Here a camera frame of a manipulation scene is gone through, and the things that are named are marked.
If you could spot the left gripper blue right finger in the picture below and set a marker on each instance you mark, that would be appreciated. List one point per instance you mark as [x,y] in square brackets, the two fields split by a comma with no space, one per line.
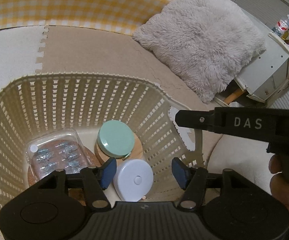
[192,181]

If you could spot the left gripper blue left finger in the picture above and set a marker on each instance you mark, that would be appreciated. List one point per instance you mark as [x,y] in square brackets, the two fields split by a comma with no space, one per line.
[95,181]

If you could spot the round cork coaster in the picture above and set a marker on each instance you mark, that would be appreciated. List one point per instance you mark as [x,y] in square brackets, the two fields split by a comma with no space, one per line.
[71,184]

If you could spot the white round tape measure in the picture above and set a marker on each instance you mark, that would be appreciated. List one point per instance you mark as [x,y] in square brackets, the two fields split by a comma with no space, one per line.
[133,180]

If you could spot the mint green round tin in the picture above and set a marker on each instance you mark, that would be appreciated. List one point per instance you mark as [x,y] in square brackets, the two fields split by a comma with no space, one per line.
[115,139]

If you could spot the clear box of screws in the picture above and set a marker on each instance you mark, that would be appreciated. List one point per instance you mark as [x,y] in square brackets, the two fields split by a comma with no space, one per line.
[60,150]

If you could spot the round wooden block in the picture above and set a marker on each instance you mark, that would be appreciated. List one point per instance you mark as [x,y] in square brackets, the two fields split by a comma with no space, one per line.
[136,153]

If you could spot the cream plastic woven basket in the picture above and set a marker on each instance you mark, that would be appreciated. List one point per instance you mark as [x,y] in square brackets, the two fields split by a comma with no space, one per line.
[35,105]

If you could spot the white bedside cabinet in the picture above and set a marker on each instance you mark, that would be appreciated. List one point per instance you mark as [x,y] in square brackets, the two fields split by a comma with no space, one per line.
[267,75]

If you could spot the clear water bottle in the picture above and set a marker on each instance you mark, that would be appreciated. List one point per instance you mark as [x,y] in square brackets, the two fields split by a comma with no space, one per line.
[281,26]

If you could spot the right fluffy white cushion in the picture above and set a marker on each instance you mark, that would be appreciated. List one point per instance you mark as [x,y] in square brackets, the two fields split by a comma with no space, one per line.
[204,42]

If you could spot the yellow checkered bed cover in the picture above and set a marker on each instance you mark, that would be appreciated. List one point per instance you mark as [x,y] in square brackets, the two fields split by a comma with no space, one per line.
[117,16]

